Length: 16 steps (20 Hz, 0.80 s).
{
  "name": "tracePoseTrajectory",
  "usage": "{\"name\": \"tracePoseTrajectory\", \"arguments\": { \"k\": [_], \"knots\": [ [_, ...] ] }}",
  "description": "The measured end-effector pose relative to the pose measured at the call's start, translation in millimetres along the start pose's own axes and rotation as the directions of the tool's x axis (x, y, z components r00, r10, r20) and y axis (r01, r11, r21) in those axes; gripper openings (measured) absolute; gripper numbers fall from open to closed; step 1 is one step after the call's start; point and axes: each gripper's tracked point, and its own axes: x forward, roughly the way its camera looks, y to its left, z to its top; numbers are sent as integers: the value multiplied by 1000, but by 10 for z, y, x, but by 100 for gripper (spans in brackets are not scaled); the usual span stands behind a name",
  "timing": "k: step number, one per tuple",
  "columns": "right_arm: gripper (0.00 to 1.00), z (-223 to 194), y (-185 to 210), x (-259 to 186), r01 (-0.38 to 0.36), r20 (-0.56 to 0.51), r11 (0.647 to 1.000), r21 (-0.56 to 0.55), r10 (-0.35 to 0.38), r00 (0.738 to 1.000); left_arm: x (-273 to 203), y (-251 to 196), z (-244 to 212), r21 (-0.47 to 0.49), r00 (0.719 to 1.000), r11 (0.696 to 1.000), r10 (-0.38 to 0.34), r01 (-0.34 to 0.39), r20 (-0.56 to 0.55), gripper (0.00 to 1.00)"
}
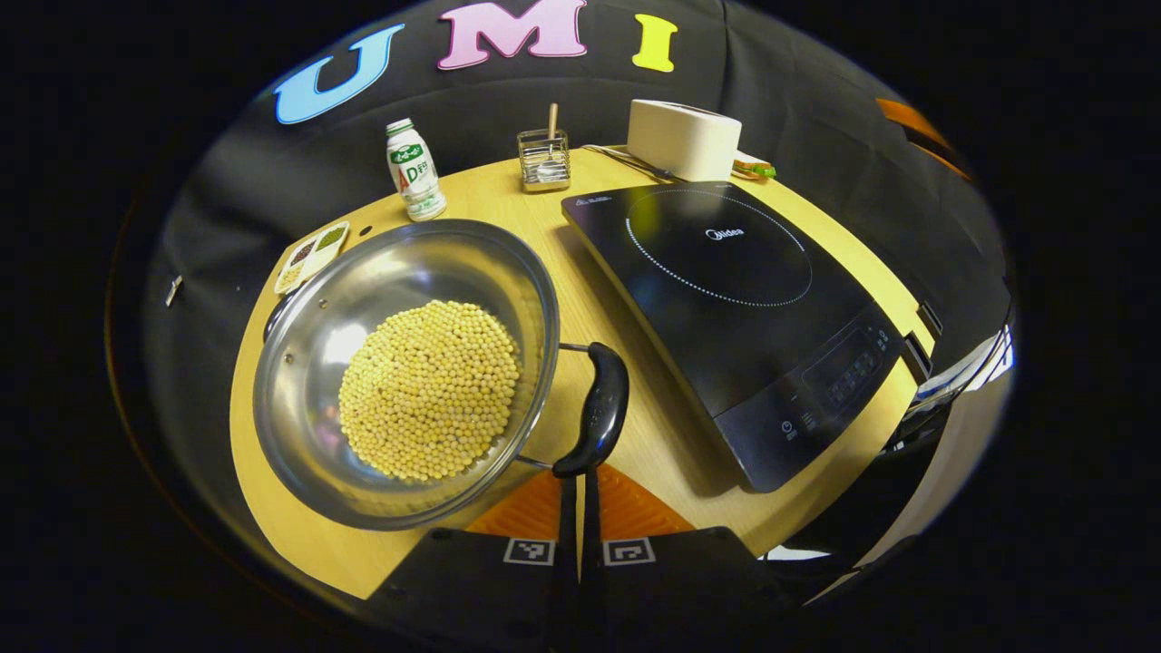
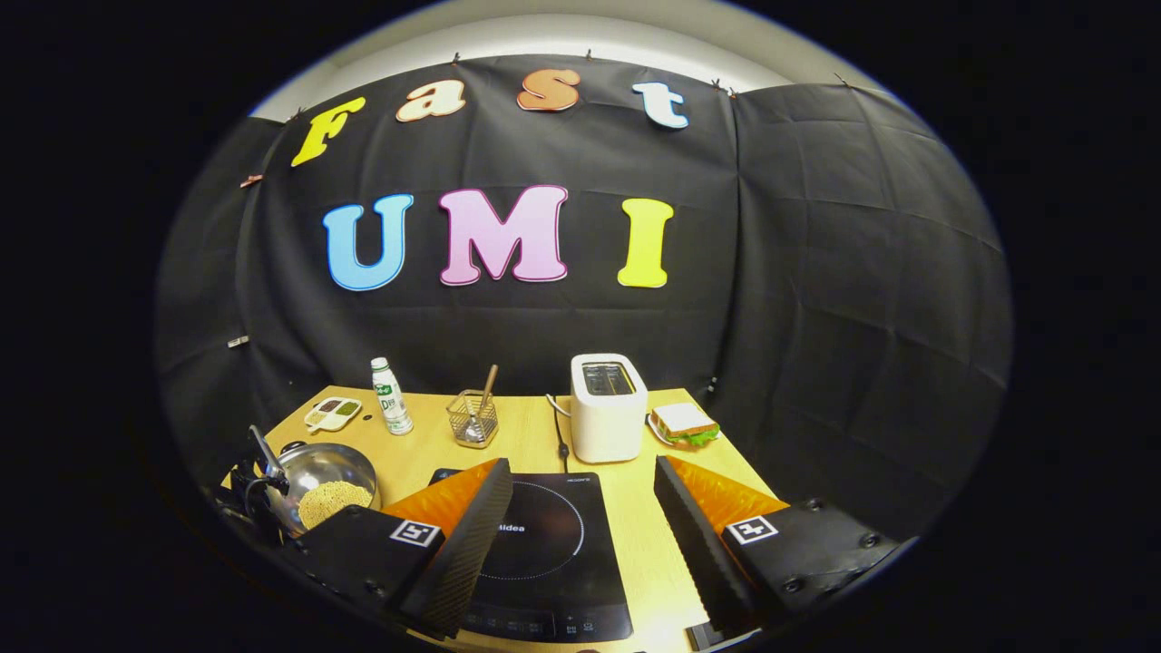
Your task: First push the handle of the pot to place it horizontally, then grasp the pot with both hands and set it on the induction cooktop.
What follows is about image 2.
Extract pile of yellow soybeans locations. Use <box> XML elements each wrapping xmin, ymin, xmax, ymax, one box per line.
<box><xmin>298</xmin><ymin>481</ymin><xmax>374</xmax><ymax>531</ymax></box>

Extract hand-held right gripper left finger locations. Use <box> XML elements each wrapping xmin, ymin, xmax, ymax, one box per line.
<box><xmin>295</xmin><ymin>458</ymin><xmax>514</xmax><ymax>640</ymax></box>

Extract white bottle with green label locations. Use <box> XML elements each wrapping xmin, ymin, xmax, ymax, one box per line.
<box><xmin>370</xmin><ymin>356</ymin><xmax>415</xmax><ymax>436</ymax></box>

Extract sandwich with lettuce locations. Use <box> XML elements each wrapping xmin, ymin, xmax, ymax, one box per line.
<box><xmin>651</xmin><ymin>403</ymin><xmax>721</xmax><ymax>447</ymax></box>

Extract steel wire utensil holder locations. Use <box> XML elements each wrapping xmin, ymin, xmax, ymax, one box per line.
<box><xmin>446</xmin><ymin>389</ymin><xmax>500</xmax><ymax>450</ymax></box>

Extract steel pot with black handle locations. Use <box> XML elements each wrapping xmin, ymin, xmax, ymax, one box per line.
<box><xmin>270</xmin><ymin>441</ymin><xmax>380</xmax><ymax>538</ymax></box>

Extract white toaster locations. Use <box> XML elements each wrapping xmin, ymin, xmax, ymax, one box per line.
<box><xmin>570</xmin><ymin>353</ymin><xmax>649</xmax><ymax>464</ymax></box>

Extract black induction cooktop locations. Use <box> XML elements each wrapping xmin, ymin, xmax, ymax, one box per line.
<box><xmin>426</xmin><ymin>468</ymin><xmax>634</xmax><ymax>643</ymax></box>

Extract wooden handled spoon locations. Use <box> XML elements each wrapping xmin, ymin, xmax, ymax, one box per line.
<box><xmin>464</xmin><ymin>365</ymin><xmax>499</xmax><ymax>443</ymax></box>

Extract small white plate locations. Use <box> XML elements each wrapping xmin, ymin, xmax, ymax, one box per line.
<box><xmin>646</xmin><ymin>413</ymin><xmax>722</xmax><ymax>450</ymax></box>

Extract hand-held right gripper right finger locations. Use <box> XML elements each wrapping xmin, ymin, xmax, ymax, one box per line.
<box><xmin>653</xmin><ymin>455</ymin><xmax>901</xmax><ymax>650</ymax></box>

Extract black toaster cable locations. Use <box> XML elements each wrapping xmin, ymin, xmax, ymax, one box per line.
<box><xmin>545</xmin><ymin>394</ymin><xmax>572</xmax><ymax>473</ymax></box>

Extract white divided dish of beans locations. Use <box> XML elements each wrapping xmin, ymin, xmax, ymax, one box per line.
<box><xmin>304</xmin><ymin>396</ymin><xmax>363</xmax><ymax>434</ymax></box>

